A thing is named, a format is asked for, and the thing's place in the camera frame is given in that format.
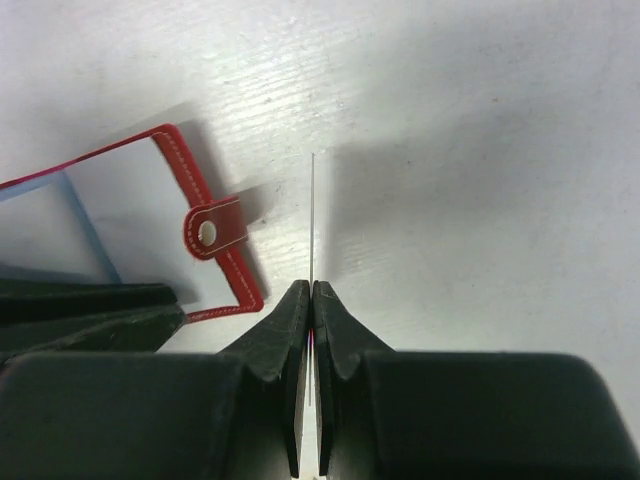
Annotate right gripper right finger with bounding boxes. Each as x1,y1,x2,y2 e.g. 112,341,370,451
312,282,639,479

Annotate red leather card holder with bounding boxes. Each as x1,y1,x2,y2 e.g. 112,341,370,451
1,124,264,321

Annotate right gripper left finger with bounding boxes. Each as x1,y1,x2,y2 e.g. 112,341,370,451
1,280,310,479

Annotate gold card with logo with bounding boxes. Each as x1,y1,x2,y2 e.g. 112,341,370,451
307,152,316,406

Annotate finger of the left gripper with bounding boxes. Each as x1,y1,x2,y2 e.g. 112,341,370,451
1,282,185,368

